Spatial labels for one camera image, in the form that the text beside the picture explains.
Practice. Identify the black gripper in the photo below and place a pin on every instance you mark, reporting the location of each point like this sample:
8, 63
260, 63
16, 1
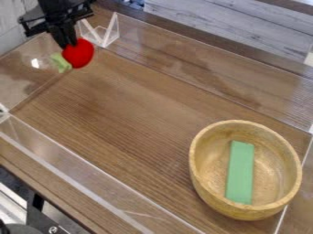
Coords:
55, 13

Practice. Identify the red plush strawberry toy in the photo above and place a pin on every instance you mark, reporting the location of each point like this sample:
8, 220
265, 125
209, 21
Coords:
74, 57

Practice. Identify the green rectangular block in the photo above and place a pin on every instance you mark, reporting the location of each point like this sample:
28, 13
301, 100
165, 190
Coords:
239, 173

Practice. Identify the wooden oval bowl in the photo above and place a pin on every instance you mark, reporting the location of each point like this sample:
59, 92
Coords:
277, 172

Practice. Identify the clear acrylic corner bracket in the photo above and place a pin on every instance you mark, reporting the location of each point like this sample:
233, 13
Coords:
102, 36

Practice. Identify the clear acrylic tray wall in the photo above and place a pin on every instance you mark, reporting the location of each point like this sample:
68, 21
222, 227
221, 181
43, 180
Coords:
99, 201

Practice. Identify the black table frame leg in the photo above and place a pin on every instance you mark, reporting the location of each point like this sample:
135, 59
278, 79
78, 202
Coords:
36, 219

